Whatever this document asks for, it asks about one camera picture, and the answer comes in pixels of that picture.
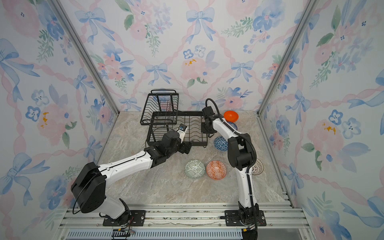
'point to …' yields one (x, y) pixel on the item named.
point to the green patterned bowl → (195, 168)
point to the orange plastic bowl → (231, 116)
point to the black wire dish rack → (160, 111)
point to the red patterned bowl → (216, 170)
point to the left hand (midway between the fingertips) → (186, 136)
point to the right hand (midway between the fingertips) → (206, 128)
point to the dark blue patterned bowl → (221, 143)
